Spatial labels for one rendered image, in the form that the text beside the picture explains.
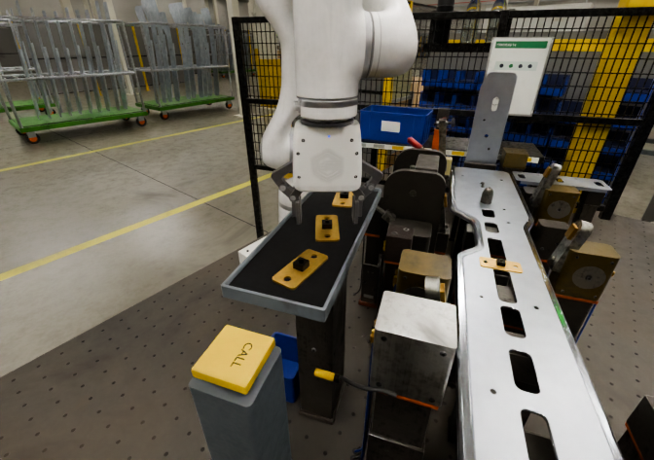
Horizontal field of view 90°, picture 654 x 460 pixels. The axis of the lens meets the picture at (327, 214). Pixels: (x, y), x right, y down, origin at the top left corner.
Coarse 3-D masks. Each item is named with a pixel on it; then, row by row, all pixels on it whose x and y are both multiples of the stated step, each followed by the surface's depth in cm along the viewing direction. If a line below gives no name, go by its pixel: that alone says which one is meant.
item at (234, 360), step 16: (224, 336) 34; (240, 336) 34; (256, 336) 34; (208, 352) 32; (224, 352) 32; (240, 352) 32; (256, 352) 32; (192, 368) 31; (208, 368) 31; (224, 368) 31; (240, 368) 31; (256, 368) 31; (224, 384) 30; (240, 384) 29
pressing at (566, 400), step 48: (480, 192) 107; (480, 240) 80; (528, 240) 81; (480, 288) 65; (528, 288) 65; (480, 336) 54; (528, 336) 54; (480, 384) 47; (576, 384) 47; (480, 432) 41; (576, 432) 41
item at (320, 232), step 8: (320, 216) 57; (328, 216) 57; (336, 216) 57; (320, 224) 55; (328, 224) 53; (336, 224) 55; (320, 232) 52; (328, 232) 52; (336, 232) 52; (320, 240) 50; (328, 240) 50; (336, 240) 50
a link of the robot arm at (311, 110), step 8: (296, 104) 44; (304, 104) 42; (312, 104) 41; (320, 104) 41; (328, 104) 41; (336, 104) 41; (344, 104) 42; (352, 104) 43; (304, 112) 43; (312, 112) 42; (320, 112) 42; (328, 112) 41; (336, 112) 42; (344, 112) 42; (352, 112) 43; (312, 120) 44; (320, 120) 43; (328, 120) 43; (336, 120) 43; (344, 120) 44
